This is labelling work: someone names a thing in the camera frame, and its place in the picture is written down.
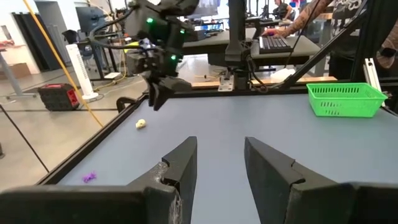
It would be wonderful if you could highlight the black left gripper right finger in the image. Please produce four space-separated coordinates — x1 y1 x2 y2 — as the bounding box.
244 136 398 224

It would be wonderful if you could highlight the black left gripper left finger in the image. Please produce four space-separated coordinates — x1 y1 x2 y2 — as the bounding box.
0 136 198 224

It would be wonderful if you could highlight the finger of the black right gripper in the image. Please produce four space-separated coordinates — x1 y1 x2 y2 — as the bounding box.
154 86 175 111
147 81 157 108

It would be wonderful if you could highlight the purple plastic spider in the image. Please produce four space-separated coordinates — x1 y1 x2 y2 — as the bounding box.
81 171 98 184

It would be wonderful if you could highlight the grey desk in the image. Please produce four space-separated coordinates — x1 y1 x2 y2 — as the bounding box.
182 27 259 58
250 34 322 68

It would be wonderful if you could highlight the white tower fan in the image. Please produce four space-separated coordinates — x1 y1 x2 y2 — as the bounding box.
65 43 100 101

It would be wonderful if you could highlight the dark monitor screen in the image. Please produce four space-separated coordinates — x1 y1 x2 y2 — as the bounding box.
75 6 109 34

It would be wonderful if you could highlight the black red equipment case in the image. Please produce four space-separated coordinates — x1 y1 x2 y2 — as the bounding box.
37 83 81 112

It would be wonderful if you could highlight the green plastic basket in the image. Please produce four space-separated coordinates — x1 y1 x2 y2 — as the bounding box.
306 82 389 118

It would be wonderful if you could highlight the person's hand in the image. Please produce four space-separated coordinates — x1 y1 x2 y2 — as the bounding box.
262 27 282 37

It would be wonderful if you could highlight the backlit keyboard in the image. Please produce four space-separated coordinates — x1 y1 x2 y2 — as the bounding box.
258 35 294 54

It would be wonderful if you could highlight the dark door panel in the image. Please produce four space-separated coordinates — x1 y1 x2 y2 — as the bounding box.
34 0 71 65

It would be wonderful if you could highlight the wooden side board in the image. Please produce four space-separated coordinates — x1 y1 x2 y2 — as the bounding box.
190 75 339 90

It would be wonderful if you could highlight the person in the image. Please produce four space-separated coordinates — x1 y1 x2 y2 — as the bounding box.
272 0 296 21
262 0 398 82

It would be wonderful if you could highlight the black cabinet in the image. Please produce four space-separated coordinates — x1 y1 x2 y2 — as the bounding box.
12 12 62 72

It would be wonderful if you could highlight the cardboard box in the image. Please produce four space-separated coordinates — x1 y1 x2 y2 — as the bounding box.
0 62 32 80

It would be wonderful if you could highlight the grey table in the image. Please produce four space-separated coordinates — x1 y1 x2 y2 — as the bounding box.
0 43 37 101

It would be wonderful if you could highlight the black support strut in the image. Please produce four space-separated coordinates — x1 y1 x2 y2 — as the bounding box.
270 11 369 91

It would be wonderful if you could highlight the black wrist watch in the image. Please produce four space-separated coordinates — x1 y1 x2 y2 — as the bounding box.
379 46 398 59

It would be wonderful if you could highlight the yellow hanging cable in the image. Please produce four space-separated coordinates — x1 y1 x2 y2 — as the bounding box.
22 0 104 128
92 49 129 93

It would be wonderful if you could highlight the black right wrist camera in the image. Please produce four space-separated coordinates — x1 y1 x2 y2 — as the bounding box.
126 6 170 40

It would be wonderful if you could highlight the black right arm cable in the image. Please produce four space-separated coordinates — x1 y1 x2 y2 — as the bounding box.
88 9 150 50

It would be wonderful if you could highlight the black desk frame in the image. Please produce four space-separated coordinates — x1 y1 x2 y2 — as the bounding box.
61 29 128 82

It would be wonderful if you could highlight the grey metal bracket plate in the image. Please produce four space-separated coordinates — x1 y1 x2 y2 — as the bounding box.
217 73 235 92

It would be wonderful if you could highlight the silver aluminium rail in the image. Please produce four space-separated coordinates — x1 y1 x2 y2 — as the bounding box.
363 57 382 91

